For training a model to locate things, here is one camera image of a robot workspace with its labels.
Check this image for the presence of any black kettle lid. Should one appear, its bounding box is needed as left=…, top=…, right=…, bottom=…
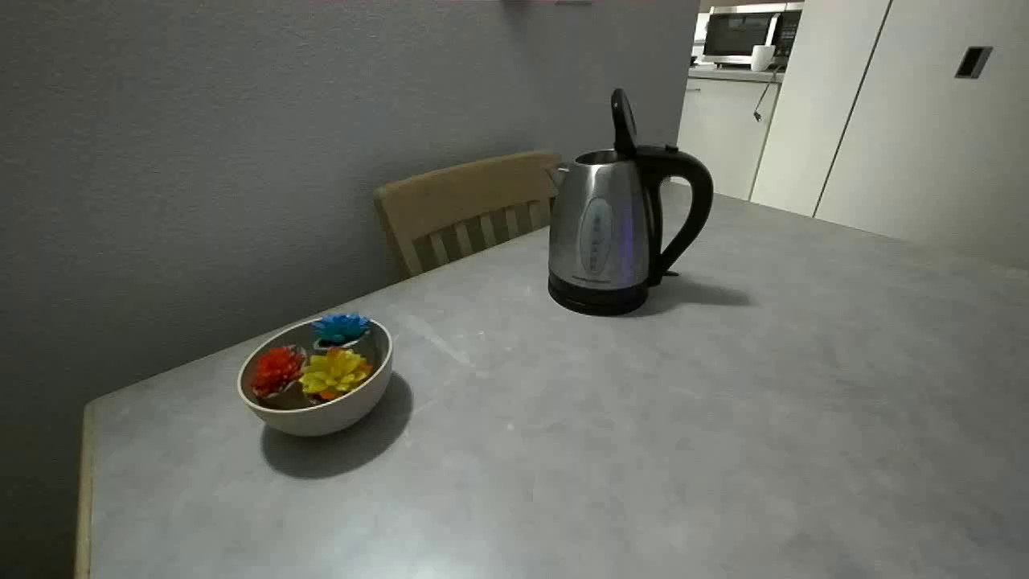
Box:
left=611, top=86, right=635, bottom=157

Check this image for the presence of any stainless steel electric kettle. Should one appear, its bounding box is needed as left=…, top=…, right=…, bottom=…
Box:
left=548, top=145, right=713, bottom=316

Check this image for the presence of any wooden chair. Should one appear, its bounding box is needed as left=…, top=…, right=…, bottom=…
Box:
left=377, top=152, right=559, bottom=277

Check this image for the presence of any blue toy flower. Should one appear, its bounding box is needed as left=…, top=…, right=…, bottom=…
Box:
left=314, top=311, right=371, bottom=343

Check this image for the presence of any yellow toy flower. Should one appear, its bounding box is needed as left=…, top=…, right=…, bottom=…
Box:
left=299, top=350, right=372, bottom=403

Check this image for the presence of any white ceramic bowl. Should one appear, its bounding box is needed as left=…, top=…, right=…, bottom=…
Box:
left=237, top=316, right=393, bottom=436

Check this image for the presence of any red toy flower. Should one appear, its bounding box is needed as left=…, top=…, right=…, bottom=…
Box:
left=252, top=348, right=301, bottom=395

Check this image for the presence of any white kitchen cabinet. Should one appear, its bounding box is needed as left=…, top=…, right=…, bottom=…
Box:
left=679, top=69, right=779, bottom=198

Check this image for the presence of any microwave oven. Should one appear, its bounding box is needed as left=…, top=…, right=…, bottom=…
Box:
left=700, top=4, right=802, bottom=69

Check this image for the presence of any white cup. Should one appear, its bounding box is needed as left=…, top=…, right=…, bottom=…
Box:
left=750, top=44, right=776, bottom=69

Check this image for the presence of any black wall switch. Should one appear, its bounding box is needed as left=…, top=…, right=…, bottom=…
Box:
left=956, top=44, right=992, bottom=79

